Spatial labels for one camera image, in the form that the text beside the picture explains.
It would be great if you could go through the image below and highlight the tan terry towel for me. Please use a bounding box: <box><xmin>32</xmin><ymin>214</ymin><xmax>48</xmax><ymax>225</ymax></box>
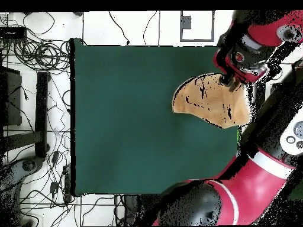
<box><xmin>172</xmin><ymin>72</ymin><xmax>252</xmax><ymax>129</ymax></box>

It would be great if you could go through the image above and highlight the black flat panel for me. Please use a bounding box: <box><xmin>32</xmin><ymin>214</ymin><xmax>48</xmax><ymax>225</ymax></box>
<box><xmin>0</xmin><ymin>67</ymin><xmax>22</xmax><ymax>127</ymax></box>

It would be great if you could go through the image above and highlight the dark green table cloth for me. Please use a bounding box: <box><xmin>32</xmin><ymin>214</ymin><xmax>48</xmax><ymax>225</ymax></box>
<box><xmin>70</xmin><ymin>37</ymin><xmax>240</xmax><ymax>197</ymax></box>

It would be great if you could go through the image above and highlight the spare dark green cloth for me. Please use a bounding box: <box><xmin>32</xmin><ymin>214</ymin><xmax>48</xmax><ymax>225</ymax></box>
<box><xmin>289</xmin><ymin>184</ymin><xmax>303</xmax><ymax>200</ymax></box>

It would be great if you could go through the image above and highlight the black stand bar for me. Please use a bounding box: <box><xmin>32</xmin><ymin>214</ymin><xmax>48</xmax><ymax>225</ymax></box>
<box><xmin>34</xmin><ymin>71</ymin><xmax>51</xmax><ymax>159</ymax></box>

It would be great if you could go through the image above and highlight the grey round base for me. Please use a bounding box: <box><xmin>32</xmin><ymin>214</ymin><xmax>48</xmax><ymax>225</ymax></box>
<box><xmin>0</xmin><ymin>157</ymin><xmax>44</xmax><ymax>190</ymax></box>

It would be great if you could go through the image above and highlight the black box device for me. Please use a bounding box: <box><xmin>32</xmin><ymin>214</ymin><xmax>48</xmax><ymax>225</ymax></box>
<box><xmin>0</xmin><ymin>26</ymin><xmax>27</xmax><ymax>41</ymax></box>

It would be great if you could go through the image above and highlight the grey rectangular floor frame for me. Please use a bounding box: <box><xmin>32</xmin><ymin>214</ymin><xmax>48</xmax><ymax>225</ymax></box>
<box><xmin>179</xmin><ymin>10</ymin><xmax>215</xmax><ymax>43</ymax></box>

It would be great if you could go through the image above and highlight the thin black floor cable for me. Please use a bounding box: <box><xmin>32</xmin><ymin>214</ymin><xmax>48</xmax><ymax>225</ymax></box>
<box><xmin>108</xmin><ymin>10</ymin><xmax>130</xmax><ymax>46</ymax></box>
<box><xmin>142</xmin><ymin>10</ymin><xmax>158</xmax><ymax>46</ymax></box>

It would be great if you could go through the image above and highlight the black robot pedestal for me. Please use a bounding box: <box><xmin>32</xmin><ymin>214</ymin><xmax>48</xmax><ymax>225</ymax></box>
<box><xmin>124</xmin><ymin>194</ymin><xmax>143</xmax><ymax>226</ymax></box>

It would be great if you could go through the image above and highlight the coil of black cables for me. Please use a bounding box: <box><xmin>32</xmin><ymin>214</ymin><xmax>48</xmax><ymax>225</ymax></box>
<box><xmin>12</xmin><ymin>38</ymin><xmax>72</xmax><ymax>72</ymax></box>

